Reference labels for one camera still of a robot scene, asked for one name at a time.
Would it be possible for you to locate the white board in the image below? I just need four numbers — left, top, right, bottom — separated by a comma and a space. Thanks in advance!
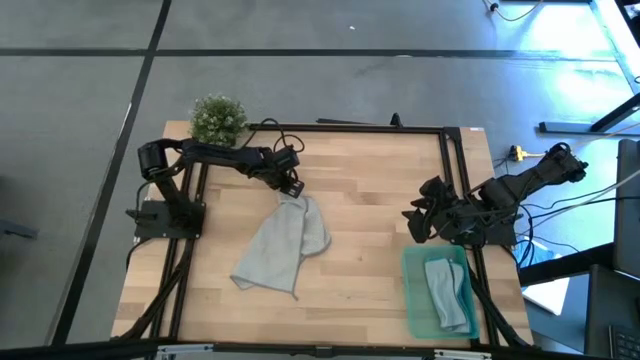
521, 275, 572, 318

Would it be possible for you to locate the black floor cable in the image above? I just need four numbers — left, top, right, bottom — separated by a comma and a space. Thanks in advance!
502, 193, 640, 224

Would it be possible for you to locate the black desk foot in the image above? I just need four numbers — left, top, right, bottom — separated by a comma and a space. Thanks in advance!
538, 91, 640, 136

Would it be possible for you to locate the grey waffle microfiber towel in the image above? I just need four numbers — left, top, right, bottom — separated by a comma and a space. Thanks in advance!
229, 191, 333, 302

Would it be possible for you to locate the light blue microfiber towel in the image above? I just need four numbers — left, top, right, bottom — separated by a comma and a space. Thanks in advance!
423, 256, 472, 335

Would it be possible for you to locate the green translucent plastic basket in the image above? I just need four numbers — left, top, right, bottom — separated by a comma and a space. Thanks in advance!
401, 244, 481, 341

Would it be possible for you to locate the black keyboard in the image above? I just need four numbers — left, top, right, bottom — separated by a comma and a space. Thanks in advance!
609, 324, 640, 360

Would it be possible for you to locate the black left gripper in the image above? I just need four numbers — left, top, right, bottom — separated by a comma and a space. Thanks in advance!
266, 163, 307, 200

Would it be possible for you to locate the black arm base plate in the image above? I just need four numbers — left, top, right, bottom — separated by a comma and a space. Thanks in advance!
133, 199, 207, 241
445, 205, 518, 248

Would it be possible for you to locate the black aluminium table frame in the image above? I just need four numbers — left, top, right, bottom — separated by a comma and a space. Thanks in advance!
0, 112, 601, 360

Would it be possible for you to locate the dark chair foot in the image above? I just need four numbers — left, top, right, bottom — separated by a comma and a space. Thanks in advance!
0, 218, 39, 240

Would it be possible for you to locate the small green potted plant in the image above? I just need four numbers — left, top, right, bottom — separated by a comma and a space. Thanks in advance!
189, 93, 250, 149

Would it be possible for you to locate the dark grey cabinet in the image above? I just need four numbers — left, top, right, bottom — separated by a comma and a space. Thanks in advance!
613, 138, 640, 279

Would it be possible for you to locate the black desk beam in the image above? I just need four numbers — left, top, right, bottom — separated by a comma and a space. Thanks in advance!
516, 241, 617, 288

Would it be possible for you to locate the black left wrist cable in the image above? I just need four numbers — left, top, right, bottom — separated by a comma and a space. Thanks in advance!
245, 117, 306, 154

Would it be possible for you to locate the grey floor cable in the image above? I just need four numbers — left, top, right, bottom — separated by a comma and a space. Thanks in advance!
529, 168, 640, 221

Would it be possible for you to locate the silver frame bracket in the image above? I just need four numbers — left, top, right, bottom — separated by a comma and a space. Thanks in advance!
433, 348, 493, 360
155, 343, 217, 360

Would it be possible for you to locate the dark desk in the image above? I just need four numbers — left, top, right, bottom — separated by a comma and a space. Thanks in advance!
584, 264, 640, 360

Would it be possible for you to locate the beige floor cable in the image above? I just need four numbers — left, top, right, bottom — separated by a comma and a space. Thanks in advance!
481, 0, 546, 23

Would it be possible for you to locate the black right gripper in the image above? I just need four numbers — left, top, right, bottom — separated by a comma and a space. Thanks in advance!
401, 174, 457, 245

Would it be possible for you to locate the yellow floor cable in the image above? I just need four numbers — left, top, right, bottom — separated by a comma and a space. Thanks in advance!
524, 121, 640, 159

